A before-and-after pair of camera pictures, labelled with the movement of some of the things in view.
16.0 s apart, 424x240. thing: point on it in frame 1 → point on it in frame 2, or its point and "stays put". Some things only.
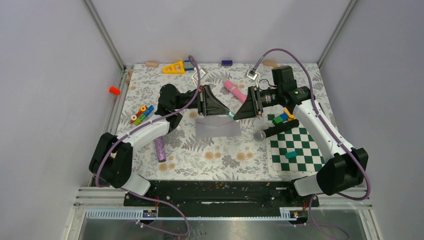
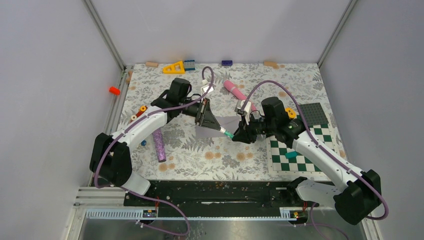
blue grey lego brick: (188, 65) stays put
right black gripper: (251, 108) → (243, 136)
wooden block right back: (270, 63) stays put
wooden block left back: (151, 64) stays put
